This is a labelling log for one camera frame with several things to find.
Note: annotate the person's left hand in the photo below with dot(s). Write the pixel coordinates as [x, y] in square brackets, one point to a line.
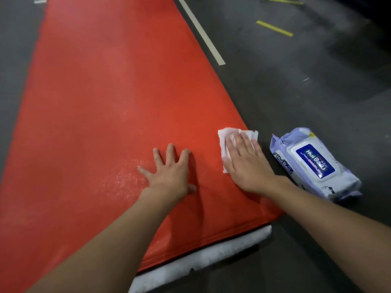
[169, 180]

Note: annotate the person's right hand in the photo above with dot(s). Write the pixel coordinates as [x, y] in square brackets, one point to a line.
[250, 170]

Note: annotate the white wet wipe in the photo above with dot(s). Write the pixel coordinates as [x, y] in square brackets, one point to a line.
[223, 134]

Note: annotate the pale blue wipes pack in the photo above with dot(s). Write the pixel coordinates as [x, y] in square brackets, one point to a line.
[317, 164]

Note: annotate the red mat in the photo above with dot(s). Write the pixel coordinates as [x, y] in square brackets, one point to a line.
[107, 88]

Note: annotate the person's right forearm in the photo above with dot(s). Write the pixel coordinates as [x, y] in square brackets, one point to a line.
[342, 228]

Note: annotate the person's left forearm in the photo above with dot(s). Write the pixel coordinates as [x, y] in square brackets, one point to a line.
[104, 250]

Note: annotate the white fluffy padding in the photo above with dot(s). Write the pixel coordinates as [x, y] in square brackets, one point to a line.
[198, 259]

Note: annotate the yellow tape strip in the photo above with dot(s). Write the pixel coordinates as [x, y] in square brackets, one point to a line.
[286, 1]
[275, 28]

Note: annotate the black gym machine frame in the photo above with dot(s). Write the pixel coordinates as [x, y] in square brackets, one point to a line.
[366, 9]

